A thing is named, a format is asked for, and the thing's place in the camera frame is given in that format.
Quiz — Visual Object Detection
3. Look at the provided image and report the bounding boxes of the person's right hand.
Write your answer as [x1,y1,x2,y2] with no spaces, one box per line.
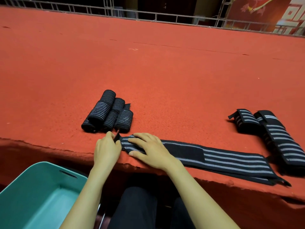
[128,133,180,172]

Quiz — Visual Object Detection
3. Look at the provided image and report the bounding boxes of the person's left hand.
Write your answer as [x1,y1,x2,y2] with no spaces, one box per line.
[94,131,122,170]

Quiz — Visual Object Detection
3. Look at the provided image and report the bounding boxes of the black striped wrist wrap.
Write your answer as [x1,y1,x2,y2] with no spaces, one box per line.
[114,133,291,187]

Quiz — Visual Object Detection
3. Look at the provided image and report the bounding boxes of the person's right forearm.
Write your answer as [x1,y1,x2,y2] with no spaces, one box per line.
[166,162,241,229]

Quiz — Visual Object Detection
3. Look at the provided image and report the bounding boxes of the person's left forearm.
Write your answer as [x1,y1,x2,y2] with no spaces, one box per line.
[60,164,113,229]

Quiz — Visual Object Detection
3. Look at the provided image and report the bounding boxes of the small rolled black striped wrap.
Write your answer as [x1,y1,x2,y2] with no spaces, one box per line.
[81,118,97,133]

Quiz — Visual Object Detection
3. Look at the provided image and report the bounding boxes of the large rolled black striped wrap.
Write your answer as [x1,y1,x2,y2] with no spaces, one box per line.
[88,90,116,125]

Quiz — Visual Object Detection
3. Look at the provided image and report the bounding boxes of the person's black trousers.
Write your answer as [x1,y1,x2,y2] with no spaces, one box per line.
[107,186,196,229]

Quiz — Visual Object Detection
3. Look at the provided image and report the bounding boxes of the red felt table cover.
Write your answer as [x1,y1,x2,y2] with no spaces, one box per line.
[0,7,305,208]

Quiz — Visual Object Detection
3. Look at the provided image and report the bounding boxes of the teal plastic bin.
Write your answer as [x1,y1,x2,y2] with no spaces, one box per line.
[0,161,88,229]

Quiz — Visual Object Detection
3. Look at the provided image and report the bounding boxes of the short folded black striped wrap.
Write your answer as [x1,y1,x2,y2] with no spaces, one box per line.
[228,109,262,134]

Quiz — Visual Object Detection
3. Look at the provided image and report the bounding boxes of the grey metal truss railing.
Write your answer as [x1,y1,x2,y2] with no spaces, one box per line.
[0,0,305,37]

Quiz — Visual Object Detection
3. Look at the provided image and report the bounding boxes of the long loose black striped wrap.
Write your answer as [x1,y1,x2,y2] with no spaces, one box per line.
[254,110,305,170]

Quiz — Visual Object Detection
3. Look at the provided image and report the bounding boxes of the red patterned banner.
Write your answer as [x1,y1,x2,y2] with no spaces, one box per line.
[225,0,294,32]

